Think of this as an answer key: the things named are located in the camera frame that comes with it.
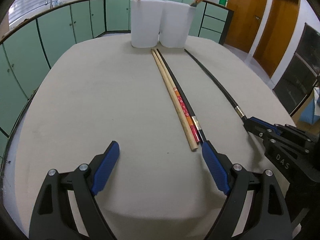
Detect green lower kitchen cabinets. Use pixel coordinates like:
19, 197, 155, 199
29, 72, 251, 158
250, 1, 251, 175
0, 0, 234, 160

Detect blue cloth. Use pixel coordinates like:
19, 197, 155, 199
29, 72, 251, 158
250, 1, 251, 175
299, 87, 320, 125

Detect black chopstick silver band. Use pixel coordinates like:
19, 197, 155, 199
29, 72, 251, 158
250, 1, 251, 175
184, 49, 247, 123

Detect black glass cabinet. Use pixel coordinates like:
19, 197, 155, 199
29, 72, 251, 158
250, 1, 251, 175
273, 23, 319, 116

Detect red orange bamboo chopstick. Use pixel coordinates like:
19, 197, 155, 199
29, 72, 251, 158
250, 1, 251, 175
156, 49, 201, 144

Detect plain wooden chopstick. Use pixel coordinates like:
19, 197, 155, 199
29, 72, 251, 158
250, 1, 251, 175
151, 49, 198, 152

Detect white double utensil holder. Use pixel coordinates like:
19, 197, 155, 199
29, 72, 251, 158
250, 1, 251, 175
130, 0, 196, 48

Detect brown wooden door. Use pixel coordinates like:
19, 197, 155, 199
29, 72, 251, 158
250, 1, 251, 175
225, 0, 267, 53
253, 0, 300, 77

